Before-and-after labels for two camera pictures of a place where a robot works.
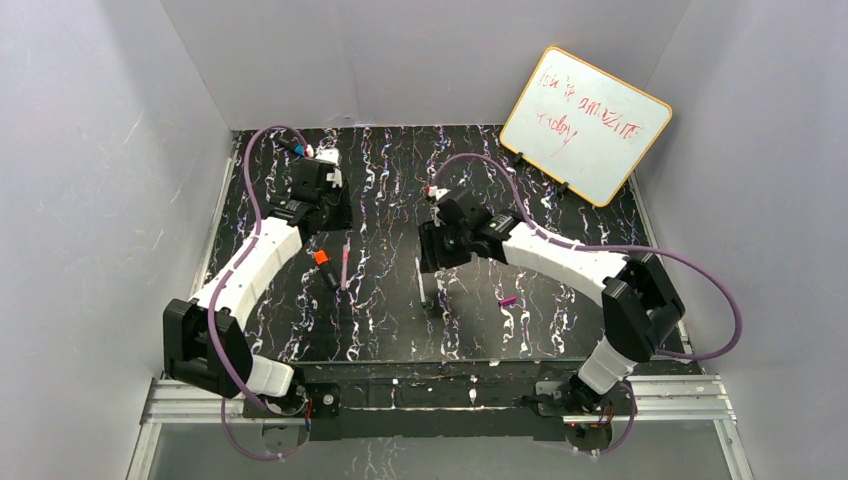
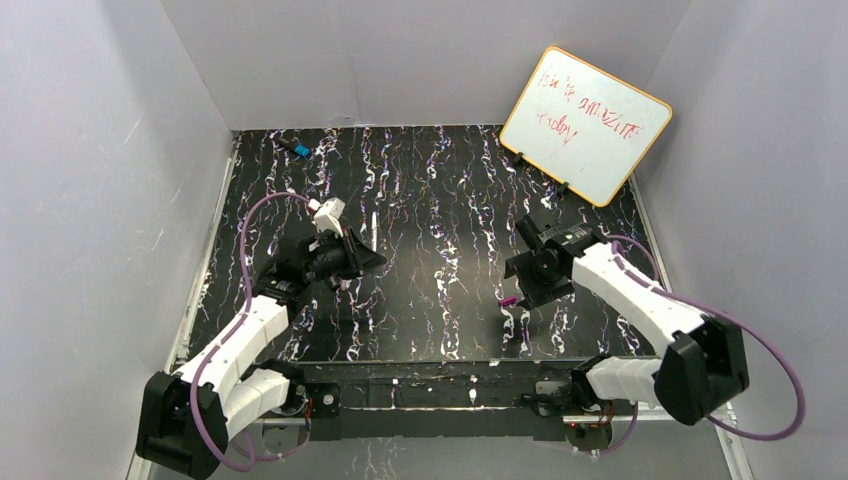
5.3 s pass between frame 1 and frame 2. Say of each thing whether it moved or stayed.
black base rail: stayed
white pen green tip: moved
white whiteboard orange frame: stayed
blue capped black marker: stayed
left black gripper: moved
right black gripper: moved
